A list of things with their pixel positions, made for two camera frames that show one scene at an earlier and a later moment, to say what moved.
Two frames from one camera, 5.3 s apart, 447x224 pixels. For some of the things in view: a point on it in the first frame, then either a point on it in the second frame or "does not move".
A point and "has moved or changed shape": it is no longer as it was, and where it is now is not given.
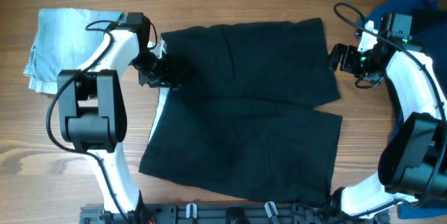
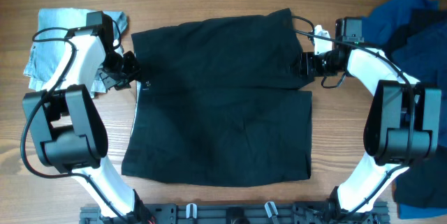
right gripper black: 349,52 -> 308,65
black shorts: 244,115 has moved or changed shape
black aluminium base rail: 222,214 does not move
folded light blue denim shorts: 61,42 does not move
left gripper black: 167,75 -> 134,70
